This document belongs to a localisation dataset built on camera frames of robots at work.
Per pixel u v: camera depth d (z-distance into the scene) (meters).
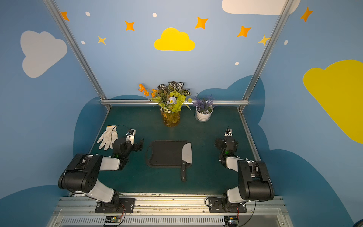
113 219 0.72
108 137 1.01
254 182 0.45
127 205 0.75
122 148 0.73
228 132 0.80
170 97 0.94
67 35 0.78
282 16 0.72
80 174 0.46
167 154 0.96
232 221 0.72
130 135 0.81
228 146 0.72
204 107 1.00
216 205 0.75
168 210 0.73
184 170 0.86
